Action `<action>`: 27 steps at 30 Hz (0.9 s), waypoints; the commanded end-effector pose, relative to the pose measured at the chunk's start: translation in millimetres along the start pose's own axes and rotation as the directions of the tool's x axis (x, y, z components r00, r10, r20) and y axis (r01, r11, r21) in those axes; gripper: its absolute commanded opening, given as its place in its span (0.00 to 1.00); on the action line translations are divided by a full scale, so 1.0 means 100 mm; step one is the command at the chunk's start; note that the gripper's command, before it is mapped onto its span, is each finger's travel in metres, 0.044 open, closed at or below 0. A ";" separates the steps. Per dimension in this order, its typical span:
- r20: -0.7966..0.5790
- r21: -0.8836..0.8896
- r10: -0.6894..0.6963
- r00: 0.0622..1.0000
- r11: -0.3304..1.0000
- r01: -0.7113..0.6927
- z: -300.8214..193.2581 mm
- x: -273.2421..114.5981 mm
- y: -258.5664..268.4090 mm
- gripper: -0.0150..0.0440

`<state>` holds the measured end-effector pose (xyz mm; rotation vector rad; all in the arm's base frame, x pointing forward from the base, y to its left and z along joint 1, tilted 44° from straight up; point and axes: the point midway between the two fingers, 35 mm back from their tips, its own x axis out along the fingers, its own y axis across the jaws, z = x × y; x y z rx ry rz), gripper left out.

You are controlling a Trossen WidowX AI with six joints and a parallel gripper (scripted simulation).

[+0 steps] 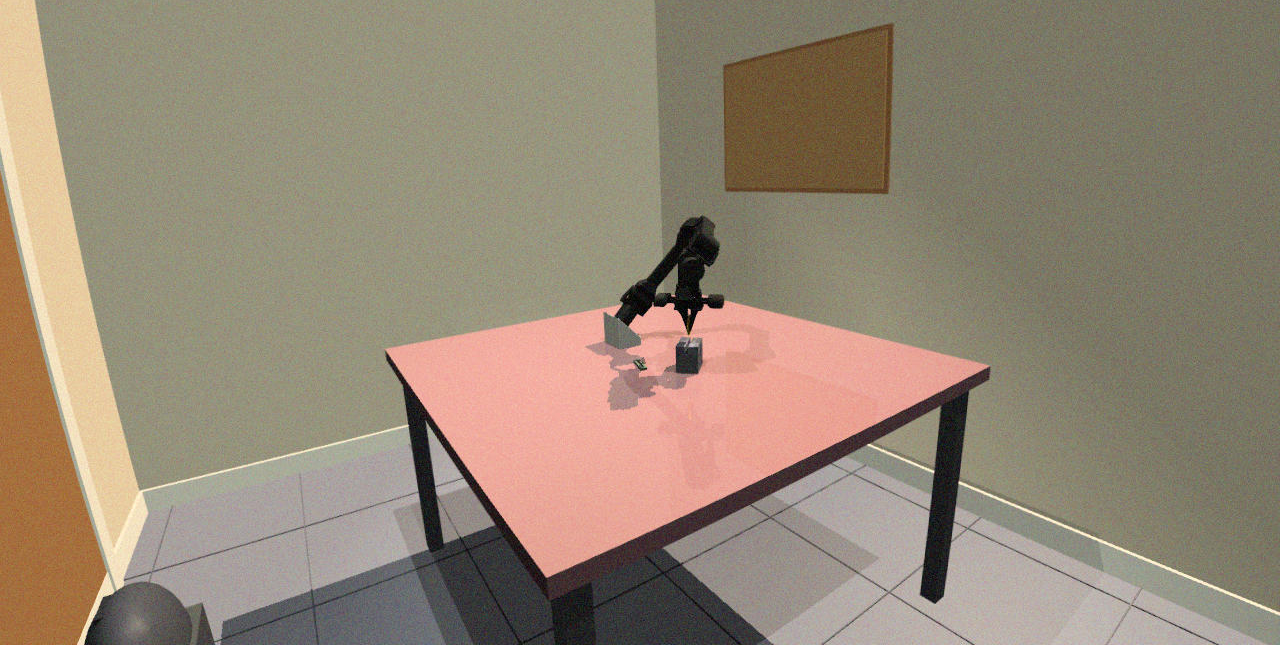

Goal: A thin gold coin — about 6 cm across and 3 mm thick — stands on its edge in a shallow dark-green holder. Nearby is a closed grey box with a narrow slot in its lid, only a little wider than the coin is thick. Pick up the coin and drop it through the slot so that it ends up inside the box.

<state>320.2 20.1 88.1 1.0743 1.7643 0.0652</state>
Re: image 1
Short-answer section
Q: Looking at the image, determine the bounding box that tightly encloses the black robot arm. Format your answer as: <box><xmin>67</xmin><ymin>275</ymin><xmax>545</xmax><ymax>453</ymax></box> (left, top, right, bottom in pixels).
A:
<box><xmin>614</xmin><ymin>215</ymin><xmax>721</xmax><ymax>326</ymax></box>

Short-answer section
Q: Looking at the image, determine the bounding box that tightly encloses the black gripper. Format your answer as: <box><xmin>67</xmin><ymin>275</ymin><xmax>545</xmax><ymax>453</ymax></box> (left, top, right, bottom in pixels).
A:
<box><xmin>653</xmin><ymin>276</ymin><xmax>724</xmax><ymax>331</ymax></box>

